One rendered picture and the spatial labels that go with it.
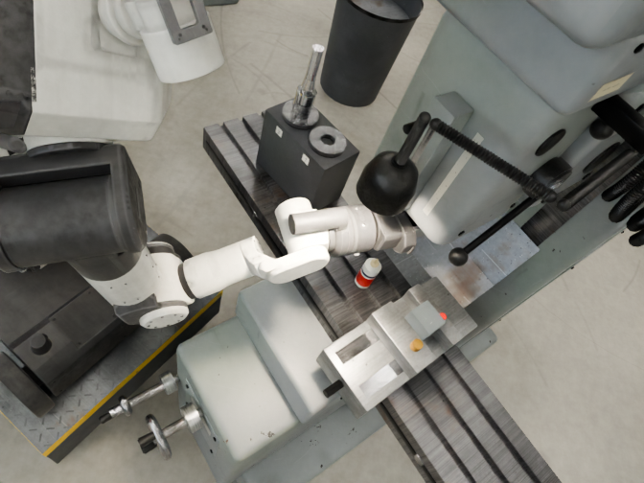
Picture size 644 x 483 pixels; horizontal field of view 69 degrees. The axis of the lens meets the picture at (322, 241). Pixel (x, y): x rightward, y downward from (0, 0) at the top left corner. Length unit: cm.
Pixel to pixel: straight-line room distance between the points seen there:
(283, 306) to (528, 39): 83
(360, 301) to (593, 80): 76
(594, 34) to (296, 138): 81
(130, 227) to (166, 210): 179
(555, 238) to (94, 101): 100
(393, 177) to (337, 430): 133
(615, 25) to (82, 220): 50
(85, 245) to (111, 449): 143
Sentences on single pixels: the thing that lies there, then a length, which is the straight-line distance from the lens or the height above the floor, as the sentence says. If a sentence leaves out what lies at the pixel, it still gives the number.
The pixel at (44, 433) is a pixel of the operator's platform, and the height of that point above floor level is 40.
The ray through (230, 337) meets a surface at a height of 73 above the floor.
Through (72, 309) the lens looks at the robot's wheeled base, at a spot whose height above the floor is 59.
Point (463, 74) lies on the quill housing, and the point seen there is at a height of 157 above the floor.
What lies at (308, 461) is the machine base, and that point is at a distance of 175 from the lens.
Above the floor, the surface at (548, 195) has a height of 158.
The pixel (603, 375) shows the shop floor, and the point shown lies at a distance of 276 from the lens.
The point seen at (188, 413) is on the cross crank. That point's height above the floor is 66.
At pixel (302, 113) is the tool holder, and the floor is 115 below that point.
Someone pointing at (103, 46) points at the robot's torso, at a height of 156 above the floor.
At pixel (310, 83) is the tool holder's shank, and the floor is 122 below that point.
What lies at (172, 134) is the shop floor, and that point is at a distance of 264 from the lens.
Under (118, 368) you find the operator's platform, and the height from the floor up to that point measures 40.
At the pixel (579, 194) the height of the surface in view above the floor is 159.
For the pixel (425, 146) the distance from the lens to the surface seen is 66.
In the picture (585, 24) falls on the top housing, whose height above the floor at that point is 175.
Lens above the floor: 190
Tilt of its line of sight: 55 degrees down
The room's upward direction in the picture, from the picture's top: 24 degrees clockwise
